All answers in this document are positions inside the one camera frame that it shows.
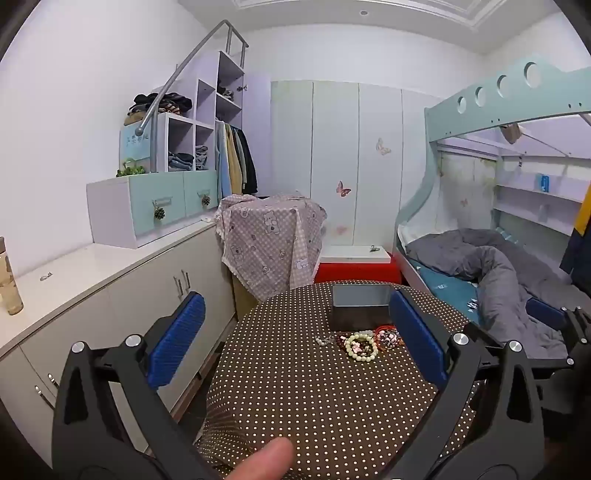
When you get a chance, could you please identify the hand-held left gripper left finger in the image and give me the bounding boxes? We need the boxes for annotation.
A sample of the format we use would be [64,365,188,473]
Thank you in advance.
[52,291,222,480]

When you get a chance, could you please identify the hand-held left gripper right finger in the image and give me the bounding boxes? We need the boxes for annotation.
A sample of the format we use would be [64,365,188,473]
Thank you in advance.
[379,288,555,480]

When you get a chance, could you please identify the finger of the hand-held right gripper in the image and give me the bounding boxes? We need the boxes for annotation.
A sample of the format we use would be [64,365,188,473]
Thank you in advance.
[526,296,571,333]

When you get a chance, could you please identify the red bead bracelet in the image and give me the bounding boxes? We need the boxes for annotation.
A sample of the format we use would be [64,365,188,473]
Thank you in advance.
[373,324,407,352]

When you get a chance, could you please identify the cream bead bracelet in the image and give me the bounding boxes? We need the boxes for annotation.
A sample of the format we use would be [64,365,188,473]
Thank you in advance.
[344,333,380,363]

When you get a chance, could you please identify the grey metal tin box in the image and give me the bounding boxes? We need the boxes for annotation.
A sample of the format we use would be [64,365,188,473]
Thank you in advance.
[329,284,397,332]

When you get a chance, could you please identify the person's left hand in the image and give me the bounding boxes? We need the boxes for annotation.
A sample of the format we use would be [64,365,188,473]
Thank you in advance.
[215,436,296,480]

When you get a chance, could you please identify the teal bed sheet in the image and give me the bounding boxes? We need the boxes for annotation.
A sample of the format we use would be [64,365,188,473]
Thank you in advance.
[411,258,485,324]

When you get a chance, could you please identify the grey duvet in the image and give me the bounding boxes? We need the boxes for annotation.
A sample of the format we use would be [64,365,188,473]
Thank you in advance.
[405,227,578,358]

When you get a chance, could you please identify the low white cabinet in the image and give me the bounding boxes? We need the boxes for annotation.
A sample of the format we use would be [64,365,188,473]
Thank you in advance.
[0,217,238,467]

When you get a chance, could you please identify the dark jacket yellow trim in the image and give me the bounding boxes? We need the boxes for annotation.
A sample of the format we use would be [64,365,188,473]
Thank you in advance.
[560,182,591,287]

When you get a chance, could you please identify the red storage box white lid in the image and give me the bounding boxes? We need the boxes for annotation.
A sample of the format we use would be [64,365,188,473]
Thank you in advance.
[314,244,402,284]

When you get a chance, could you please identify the pink bear print cloth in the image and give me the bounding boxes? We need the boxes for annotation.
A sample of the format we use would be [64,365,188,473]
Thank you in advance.
[216,194,328,298]

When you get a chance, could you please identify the lilac stair shelf cabinet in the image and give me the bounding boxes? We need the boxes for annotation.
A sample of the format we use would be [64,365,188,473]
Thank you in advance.
[87,51,271,250]

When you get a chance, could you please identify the clear brown drink bottle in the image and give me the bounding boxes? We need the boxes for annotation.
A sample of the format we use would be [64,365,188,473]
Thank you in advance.
[0,237,25,316]

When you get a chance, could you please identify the small green plant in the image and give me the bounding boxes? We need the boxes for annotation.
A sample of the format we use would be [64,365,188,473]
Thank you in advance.
[115,159,147,178]

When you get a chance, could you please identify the light blue hanging shirt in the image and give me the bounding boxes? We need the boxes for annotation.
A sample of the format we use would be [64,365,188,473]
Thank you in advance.
[216,122,233,199]

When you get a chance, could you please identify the yellow hanging garment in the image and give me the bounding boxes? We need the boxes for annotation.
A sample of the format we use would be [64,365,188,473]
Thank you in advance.
[228,127,243,195]

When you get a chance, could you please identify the dark hanging coats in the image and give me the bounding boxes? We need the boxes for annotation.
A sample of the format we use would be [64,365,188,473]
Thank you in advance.
[235,127,258,195]

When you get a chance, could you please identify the white wardrobe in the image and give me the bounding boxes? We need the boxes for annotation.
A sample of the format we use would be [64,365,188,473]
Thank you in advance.
[270,79,444,247]

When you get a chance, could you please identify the mint green bunk bed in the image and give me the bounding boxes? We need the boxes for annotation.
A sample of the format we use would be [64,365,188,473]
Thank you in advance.
[394,53,591,356]

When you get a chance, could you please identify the pile of dark clothes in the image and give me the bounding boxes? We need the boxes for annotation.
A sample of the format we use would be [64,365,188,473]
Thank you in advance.
[128,92,193,116]

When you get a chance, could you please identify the grey metal handrail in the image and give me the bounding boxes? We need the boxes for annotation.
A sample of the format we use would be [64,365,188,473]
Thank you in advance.
[140,19,250,130]

